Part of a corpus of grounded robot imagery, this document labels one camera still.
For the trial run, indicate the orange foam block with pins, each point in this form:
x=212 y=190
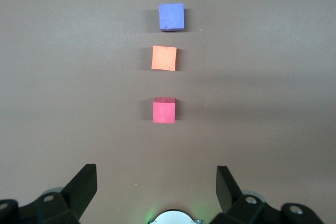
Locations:
x=164 y=58

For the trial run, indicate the purple foam block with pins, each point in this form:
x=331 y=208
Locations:
x=172 y=16

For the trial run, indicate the brown table cloth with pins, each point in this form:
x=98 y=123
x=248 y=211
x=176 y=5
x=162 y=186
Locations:
x=249 y=90

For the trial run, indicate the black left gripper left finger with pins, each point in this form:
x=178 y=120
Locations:
x=71 y=200

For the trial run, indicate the pink foam block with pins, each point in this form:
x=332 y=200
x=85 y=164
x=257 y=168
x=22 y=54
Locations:
x=164 y=112

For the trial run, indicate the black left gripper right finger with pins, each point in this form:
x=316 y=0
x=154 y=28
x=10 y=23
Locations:
x=244 y=208

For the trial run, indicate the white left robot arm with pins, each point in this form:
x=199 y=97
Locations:
x=173 y=218

